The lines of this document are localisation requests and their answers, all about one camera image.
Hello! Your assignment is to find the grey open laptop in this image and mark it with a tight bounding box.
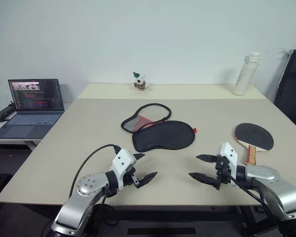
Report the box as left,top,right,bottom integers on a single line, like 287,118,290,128
0,79,66,140

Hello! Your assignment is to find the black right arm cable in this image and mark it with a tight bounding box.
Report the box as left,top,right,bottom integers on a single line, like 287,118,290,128
223,171,273,217

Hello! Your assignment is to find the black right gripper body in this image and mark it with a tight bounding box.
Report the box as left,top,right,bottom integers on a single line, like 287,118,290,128
213,155,231,191

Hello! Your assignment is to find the white water bottle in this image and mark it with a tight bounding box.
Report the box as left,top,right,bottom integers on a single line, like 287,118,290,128
231,51,263,96

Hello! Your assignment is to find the black table frame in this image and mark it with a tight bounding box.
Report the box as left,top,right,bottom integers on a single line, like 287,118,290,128
92,204,262,237

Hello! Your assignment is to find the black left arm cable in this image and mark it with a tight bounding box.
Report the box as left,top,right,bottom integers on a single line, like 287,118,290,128
68,144,121,198

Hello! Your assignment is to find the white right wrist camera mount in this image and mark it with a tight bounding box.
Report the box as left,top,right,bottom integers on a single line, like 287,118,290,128
219,142,238,187

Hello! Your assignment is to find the white plush dog toy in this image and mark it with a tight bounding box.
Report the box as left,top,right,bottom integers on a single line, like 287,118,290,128
131,71,150,92

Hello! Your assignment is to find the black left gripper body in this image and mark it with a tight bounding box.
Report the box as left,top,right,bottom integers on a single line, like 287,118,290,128
123,157,142,190

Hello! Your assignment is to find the white side table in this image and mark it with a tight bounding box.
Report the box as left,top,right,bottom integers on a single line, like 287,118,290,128
0,137,44,152

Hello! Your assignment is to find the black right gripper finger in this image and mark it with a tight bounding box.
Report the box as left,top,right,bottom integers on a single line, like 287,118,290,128
188,172,218,187
195,154,218,164

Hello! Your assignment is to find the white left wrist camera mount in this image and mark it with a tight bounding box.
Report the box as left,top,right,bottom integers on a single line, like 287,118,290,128
111,148,136,191

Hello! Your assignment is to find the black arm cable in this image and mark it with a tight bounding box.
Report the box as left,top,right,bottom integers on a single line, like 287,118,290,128
223,171,273,217
68,144,121,198

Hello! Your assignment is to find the black flat device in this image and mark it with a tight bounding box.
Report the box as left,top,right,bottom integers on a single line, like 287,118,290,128
0,103,17,122

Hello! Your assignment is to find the black mesh office chair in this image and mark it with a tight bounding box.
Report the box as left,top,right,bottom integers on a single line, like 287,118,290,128
273,49,296,135

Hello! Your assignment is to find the black red paddle case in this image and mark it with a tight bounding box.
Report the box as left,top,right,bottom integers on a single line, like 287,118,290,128
120,103,198,154

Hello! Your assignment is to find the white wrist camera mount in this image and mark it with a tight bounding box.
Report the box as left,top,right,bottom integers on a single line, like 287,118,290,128
111,148,136,191
219,142,238,187

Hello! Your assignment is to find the black table tennis paddle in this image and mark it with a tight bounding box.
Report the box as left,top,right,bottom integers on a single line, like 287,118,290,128
233,122,275,166

